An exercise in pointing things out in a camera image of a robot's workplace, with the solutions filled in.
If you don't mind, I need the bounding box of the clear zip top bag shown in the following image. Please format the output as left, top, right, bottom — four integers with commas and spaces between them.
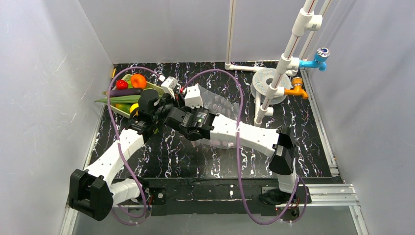
191, 86, 240, 149

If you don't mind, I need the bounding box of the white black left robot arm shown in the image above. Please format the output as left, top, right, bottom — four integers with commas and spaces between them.
68, 89, 177, 221

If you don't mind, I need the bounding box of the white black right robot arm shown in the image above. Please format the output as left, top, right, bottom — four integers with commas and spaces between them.
164, 108, 298, 205

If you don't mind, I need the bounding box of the yellow lemon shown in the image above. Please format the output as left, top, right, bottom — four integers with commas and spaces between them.
129, 103, 139, 116

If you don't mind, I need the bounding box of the green ridged loofah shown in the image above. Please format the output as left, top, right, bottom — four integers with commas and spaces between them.
94, 95, 141, 104

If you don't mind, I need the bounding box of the purple eggplant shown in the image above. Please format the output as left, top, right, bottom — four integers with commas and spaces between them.
109, 88, 143, 97

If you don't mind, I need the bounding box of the yellow green mango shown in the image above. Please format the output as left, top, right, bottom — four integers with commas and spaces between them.
115, 103, 131, 114

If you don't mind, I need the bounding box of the orange fruit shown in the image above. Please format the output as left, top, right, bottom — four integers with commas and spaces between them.
130, 74, 147, 89

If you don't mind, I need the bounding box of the red pepper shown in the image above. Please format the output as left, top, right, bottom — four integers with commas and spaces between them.
116, 80, 129, 90

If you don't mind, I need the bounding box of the orange faucet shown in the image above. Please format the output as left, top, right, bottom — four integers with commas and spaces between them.
284, 77, 309, 99

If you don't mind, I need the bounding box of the blue faucet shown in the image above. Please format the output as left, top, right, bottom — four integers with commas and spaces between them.
299, 47, 330, 71

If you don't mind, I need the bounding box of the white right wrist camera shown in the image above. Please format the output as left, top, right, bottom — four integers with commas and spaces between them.
184, 84, 204, 109

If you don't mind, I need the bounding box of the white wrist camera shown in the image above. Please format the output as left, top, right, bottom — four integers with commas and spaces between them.
184, 84, 204, 109
159, 75, 178, 100

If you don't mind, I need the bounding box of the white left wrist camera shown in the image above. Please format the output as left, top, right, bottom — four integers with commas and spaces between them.
159, 75, 178, 100

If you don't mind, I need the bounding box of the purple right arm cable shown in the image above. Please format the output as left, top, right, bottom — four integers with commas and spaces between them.
180, 69, 308, 226

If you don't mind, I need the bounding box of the white pipe frame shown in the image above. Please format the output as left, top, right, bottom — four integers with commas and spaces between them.
225, 0, 323, 127

